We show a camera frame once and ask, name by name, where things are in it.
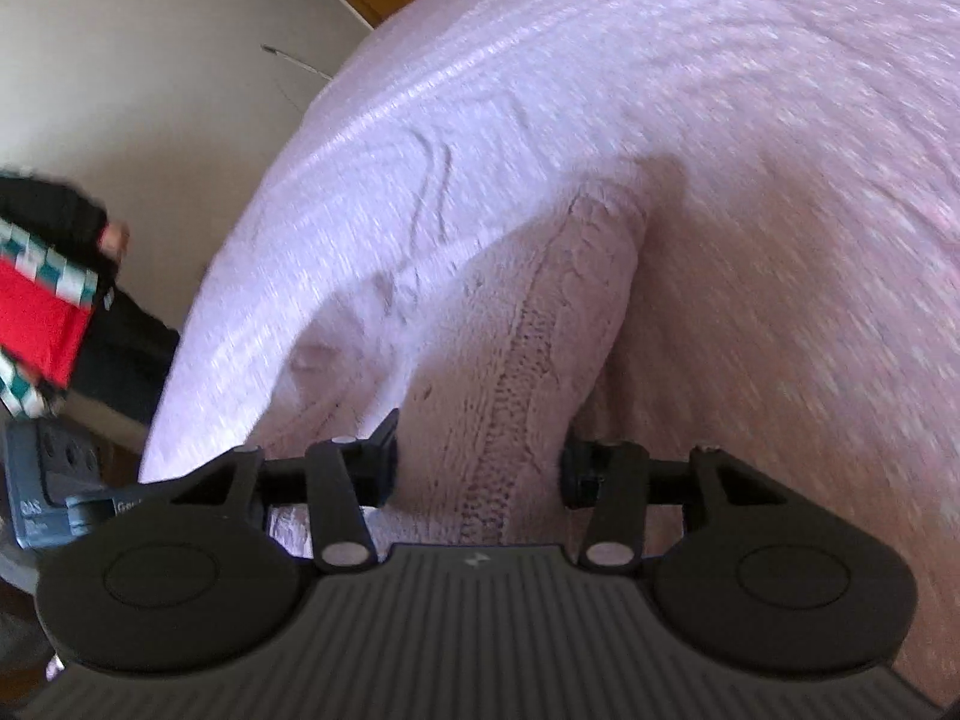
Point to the pink bed blanket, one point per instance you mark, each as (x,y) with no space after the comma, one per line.
(675,52)

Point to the person's left hand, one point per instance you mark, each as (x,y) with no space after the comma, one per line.
(67,214)

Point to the pink knitted sweater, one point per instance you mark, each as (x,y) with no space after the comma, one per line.
(525,330)

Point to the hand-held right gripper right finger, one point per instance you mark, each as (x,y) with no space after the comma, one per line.
(574,474)

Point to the dark cloth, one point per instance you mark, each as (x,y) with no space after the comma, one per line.
(131,360)

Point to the thin metal rod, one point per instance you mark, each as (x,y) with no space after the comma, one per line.
(296,62)

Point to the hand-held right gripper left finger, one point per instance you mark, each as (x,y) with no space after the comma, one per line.
(384,457)

